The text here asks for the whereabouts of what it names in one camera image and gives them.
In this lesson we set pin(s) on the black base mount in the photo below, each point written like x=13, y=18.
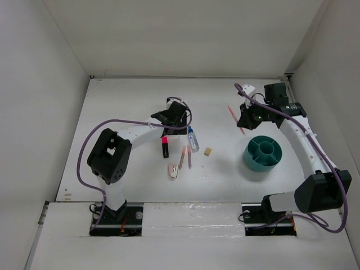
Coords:
x=126, y=222
x=260, y=222

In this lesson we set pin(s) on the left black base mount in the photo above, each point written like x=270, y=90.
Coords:
x=126, y=222

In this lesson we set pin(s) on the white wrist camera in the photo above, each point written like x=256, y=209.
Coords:
x=171, y=100
x=249, y=91

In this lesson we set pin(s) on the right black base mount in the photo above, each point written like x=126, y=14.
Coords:
x=260, y=222

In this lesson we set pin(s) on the orange pen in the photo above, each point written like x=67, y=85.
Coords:
x=182, y=157

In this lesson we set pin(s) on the small clear spray bottle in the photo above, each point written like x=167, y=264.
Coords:
x=193, y=140

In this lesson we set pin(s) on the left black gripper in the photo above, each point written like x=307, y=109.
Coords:
x=179, y=132

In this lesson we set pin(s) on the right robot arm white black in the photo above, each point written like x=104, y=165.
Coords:
x=324, y=186

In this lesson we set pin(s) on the pink mini stapler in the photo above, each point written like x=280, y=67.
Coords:
x=173, y=171

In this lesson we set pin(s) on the tan eraser block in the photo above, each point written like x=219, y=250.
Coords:
x=207, y=152

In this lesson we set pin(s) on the red white pen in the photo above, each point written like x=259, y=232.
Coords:
x=235, y=119

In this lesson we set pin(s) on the teal round compartment organizer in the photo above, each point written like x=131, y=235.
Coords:
x=262, y=154

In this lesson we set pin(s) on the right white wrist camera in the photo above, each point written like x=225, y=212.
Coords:
x=249, y=91

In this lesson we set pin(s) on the pink purple pen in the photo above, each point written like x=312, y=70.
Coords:
x=189, y=156

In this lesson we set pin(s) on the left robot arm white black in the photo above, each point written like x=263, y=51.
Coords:
x=109, y=157

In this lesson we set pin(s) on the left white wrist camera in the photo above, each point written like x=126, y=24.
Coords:
x=171, y=100

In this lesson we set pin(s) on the pink capped black highlighter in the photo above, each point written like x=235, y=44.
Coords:
x=165, y=147

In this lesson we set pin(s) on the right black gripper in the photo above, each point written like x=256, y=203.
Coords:
x=246, y=120

